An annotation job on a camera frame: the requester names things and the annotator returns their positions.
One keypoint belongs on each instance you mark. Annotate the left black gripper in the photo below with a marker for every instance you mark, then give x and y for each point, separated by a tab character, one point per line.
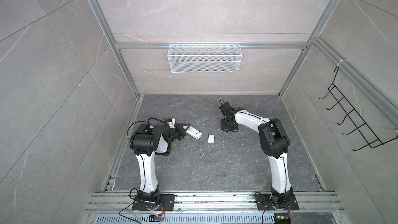
180	129

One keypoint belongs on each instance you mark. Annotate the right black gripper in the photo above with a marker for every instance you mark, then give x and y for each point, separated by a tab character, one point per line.
223	127

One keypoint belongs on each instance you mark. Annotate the white remote control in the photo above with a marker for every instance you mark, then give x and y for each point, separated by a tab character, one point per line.
194	132

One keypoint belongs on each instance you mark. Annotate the white battery cover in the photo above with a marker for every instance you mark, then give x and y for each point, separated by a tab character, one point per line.
211	139

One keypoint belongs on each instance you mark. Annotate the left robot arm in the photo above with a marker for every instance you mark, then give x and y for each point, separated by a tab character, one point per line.
150	140

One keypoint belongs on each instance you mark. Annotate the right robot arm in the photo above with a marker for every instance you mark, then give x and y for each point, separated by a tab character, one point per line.
274	143

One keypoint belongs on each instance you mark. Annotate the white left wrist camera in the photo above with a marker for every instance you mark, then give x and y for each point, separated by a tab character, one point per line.
171	122

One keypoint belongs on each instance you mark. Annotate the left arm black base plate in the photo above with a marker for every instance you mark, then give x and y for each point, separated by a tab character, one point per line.
154	202

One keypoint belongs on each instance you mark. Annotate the white wire mesh basket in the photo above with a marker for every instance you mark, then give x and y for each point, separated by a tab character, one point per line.
215	58

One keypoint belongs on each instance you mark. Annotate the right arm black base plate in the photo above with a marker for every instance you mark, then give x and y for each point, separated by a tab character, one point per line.
270	202

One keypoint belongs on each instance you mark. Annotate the aluminium front rail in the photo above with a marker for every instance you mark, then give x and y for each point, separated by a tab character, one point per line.
197	202

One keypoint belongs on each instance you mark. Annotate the black wire hook rack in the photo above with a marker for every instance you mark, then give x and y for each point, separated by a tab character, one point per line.
360	126

